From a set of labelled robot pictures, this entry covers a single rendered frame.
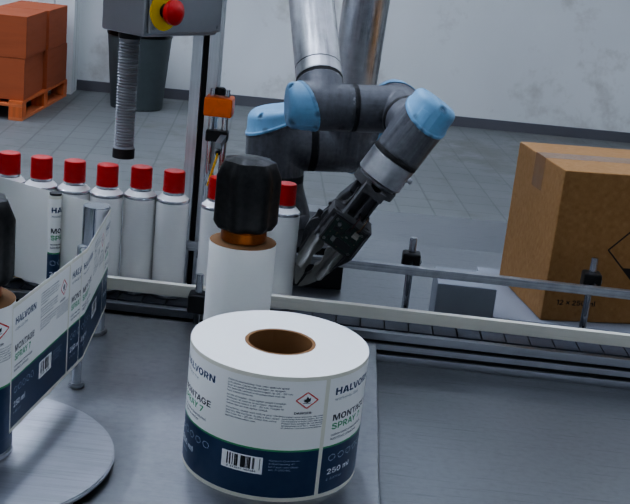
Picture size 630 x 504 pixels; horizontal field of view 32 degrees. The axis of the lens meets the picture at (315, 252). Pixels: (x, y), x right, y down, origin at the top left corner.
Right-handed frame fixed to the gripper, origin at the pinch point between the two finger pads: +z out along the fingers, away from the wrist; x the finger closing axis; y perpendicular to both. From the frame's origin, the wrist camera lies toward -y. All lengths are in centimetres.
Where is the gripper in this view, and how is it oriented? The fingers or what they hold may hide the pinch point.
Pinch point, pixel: (302, 276)
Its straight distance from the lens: 177.9
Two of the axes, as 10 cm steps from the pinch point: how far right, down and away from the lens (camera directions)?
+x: 8.1, 5.7, 1.3
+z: -5.8, 7.7, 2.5
